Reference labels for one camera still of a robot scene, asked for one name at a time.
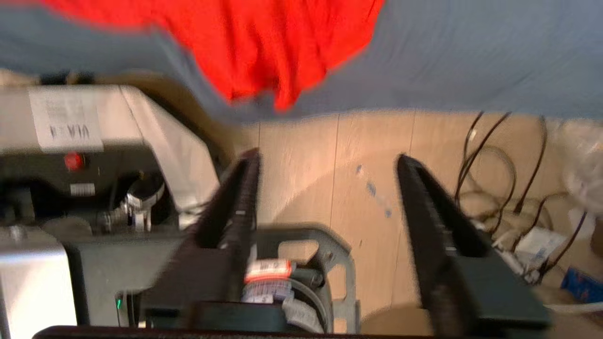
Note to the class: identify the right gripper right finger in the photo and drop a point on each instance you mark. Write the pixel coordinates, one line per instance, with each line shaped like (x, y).
(452, 263)

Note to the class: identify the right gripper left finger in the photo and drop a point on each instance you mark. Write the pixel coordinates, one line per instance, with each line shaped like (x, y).
(216, 245)

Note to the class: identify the red printed t-shirt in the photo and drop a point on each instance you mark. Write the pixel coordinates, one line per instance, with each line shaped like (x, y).
(264, 42)

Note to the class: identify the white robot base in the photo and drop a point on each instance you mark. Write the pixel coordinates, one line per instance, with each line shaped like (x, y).
(94, 188)

